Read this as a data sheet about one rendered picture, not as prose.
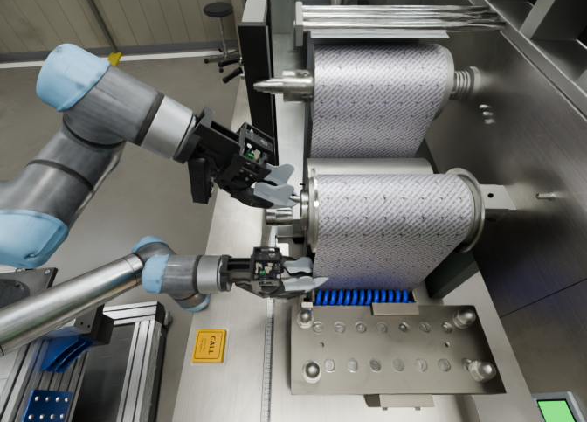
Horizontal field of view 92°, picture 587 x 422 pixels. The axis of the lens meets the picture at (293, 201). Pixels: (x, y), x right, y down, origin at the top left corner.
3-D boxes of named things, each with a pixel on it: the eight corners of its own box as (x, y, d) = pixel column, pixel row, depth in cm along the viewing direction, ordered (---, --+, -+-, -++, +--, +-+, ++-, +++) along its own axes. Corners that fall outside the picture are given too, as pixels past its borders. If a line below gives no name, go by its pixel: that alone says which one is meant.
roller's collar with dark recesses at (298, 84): (284, 91, 62) (283, 62, 57) (311, 91, 62) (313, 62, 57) (283, 108, 59) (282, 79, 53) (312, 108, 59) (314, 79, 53)
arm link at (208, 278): (203, 298, 58) (210, 261, 63) (226, 298, 58) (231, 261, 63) (193, 285, 52) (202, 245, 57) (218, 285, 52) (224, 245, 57)
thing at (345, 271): (310, 287, 65) (315, 251, 50) (412, 287, 65) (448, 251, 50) (310, 289, 64) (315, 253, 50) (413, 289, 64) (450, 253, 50)
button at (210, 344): (199, 331, 71) (196, 328, 69) (227, 331, 71) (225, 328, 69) (193, 363, 66) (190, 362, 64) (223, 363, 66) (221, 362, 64)
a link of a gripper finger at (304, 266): (330, 265, 55) (283, 266, 55) (328, 277, 60) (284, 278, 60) (328, 251, 57) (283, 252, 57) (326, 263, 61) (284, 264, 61)
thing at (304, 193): (300, 237, 52) (300, 199, 55) (311, 237, 52) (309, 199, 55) (300, 222, 45) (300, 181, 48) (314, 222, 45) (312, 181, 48)
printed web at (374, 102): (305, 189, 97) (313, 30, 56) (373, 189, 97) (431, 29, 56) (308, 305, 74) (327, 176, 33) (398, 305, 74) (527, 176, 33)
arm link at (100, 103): (63, 76, 36) (71, 22, 31) (151, 121, 42) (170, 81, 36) (29, 117, 32) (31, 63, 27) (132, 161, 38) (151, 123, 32)
